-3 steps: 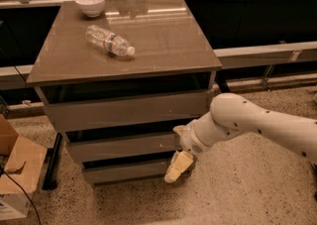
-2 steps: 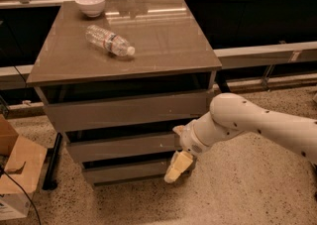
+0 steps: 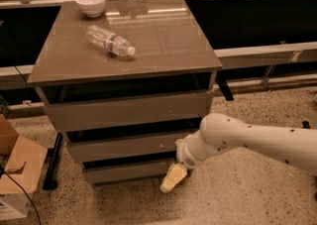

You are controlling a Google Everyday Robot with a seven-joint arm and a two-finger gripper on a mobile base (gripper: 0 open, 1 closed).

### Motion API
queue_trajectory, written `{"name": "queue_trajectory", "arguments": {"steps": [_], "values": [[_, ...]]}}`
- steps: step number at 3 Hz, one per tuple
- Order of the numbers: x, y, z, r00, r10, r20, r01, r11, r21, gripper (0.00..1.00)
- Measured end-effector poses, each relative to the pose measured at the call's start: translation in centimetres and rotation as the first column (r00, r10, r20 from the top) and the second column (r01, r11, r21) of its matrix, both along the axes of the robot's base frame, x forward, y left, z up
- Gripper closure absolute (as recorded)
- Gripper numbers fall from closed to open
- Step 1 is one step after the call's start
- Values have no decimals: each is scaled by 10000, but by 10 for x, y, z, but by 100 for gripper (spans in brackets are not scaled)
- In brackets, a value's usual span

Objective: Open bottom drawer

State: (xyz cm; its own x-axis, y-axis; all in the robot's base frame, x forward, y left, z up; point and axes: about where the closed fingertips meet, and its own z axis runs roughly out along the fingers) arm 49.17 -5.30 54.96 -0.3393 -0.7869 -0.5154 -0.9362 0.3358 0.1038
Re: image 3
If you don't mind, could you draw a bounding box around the metal window rail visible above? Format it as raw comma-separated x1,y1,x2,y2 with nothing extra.
0,42,317,90

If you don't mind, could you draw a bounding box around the grey middle drawer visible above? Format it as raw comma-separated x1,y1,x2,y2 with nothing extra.
65,128,197,163

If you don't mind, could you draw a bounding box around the black table leg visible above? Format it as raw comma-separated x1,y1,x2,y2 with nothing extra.
216,72,234,101
43,133,63,190

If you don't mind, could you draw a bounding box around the cardboard box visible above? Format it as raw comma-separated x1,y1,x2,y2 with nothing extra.
0,115,48,220

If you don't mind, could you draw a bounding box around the grey bottom drawer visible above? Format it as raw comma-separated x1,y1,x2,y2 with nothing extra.
82,159,175,184

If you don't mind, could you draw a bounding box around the black left table leg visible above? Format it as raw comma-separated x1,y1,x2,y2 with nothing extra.
43,133,63,190

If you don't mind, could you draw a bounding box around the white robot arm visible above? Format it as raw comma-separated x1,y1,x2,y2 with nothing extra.
160,113,317,193

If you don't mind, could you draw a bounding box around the white bowl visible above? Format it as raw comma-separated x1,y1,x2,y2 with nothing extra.
75,0,106,17

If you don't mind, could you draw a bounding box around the black bar right edge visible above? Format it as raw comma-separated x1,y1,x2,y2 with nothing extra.
302,121,310,129

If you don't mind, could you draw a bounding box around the black cable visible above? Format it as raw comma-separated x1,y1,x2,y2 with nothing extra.
0,166,43,225

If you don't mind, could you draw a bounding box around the grey drawer cabinet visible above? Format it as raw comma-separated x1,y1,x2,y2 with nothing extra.
28,0,222,171

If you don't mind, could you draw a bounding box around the clear plastic water bottle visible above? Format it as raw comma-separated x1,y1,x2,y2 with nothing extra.
86,25,136,56

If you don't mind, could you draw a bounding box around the grey top drawer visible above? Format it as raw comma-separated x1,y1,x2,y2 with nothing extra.
45,91,213,132

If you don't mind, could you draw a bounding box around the grey drawer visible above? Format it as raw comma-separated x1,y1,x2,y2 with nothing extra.
65,128,197,163
82,159,175,184
45,91,213,132

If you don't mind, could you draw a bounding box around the black right table leg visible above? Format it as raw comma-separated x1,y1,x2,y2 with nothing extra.
216,72,234,101

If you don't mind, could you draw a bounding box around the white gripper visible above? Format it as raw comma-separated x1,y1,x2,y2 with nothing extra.
160,139,202,193

